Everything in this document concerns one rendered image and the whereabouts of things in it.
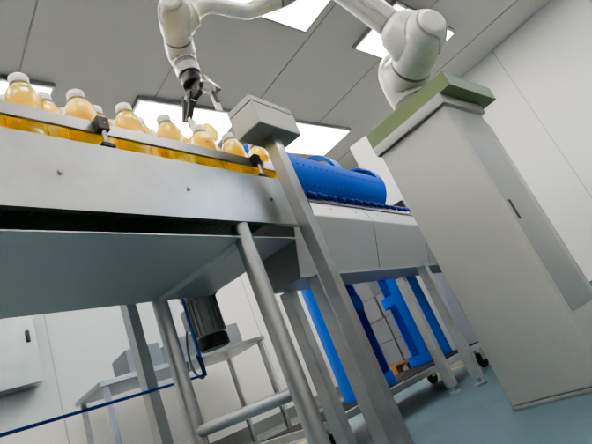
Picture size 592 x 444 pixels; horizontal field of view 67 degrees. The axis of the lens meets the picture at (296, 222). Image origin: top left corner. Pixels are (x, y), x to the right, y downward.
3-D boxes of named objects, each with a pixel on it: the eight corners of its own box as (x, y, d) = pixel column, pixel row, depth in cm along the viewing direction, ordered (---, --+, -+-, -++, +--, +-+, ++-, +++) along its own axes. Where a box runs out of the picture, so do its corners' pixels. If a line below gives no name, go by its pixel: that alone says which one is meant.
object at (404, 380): (499, 360, 279) (486, 337, 284) (339, 461, 176) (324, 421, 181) (433, 382, 312) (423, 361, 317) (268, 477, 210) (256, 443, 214)
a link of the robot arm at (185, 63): (188, 77, 173) (192, 88, 171) (168, 69, 166) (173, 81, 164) (202, 61, 168) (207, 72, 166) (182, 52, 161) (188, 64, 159)
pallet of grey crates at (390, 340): (472, 345, 531) (425, 255, 570) (437, 363, 476) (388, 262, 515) (397, 373, 609) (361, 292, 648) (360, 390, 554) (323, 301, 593)
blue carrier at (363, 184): (395, 208, 233) (375, 159, 241) (292, 191, 163) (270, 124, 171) (351, 230, 248) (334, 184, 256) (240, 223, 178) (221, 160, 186)
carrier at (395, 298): (433, 358, 310) (403, 371, 296) (380, 245, 338) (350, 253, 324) (461, 348, 287) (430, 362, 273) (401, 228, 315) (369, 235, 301)
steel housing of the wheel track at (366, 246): (489, 257, 318) (465, 215, 329) (314, 269, 146) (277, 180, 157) (453, 274, 333) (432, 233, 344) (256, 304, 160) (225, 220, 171)
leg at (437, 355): (462, 389, 223) (406, 275, 244) (459, 393, 219) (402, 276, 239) (452, 393, 226) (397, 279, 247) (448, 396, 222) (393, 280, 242)
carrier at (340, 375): (340, 408, 217) (395, 386, 212) (277, 247, 245) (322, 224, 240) (351, 399, 243) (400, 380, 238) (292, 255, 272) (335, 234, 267)
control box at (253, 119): (302, 135, 142) (290, 109, 145) (260, 121, 126) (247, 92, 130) (280, 152, 147) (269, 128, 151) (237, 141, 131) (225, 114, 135)
